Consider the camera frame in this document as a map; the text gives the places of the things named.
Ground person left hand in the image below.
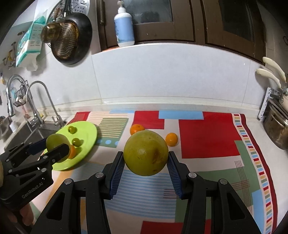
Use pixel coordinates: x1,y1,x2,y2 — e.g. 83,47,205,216
5,203,34,226

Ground small brass ladle cup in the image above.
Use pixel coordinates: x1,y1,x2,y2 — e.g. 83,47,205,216
40,22,61,43

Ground brass perforated strainer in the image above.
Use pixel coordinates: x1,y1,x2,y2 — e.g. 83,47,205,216
51,21,78,59

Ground green plate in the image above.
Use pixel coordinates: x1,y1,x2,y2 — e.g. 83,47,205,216
44,121,97,171

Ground dark wooden window frame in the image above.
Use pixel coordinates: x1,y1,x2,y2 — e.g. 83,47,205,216
95,0,266,62

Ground steel steamer tray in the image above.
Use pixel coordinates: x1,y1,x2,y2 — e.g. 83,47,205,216
47,0,90,23

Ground stainless steel sink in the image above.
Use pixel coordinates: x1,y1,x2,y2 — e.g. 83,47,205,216
1,122,60,154

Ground steel pot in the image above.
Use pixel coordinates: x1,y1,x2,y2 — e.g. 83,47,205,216
263,101,287,150

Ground green apple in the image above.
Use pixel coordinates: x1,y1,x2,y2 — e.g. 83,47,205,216
46,134,71,162

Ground white knife handle upper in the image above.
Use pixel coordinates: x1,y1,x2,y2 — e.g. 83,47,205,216
263,57,287,82

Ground large chrome faucet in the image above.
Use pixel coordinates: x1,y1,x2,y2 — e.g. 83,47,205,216
5,73,44,126

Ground small orange back right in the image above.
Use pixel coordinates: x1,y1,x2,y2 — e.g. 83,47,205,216
165,133,178,147

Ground colourful patchwork table mat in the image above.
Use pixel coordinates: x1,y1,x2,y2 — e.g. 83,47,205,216
31,111,278,233

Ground white blue soap bottle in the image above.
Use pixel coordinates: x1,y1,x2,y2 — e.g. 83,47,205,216
114,1,135,47

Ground white knife handle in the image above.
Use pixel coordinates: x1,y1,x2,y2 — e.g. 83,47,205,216
263,57,287,82
256,68,282,89

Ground orange back left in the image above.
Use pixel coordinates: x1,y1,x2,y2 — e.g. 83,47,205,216
130,124,145,135

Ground paper towel box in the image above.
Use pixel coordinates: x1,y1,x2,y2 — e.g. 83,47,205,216
16,11,47,72

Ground wire sponge basket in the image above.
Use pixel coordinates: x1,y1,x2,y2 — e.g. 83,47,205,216
13,86,26,107

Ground small green fruit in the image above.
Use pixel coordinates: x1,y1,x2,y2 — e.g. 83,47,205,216
68,125,77,134
72,138,82,147

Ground large yellow-green fruit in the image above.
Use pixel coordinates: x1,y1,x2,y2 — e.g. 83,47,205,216
123,130,168,176

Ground white knife handle lower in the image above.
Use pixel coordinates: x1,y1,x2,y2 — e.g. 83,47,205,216
256,68,282,89

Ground thin gooseneck faucet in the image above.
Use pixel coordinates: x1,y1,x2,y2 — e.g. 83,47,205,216
25,80,66,128

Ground black frying pan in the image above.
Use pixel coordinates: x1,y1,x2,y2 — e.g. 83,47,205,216
50,12,92,65

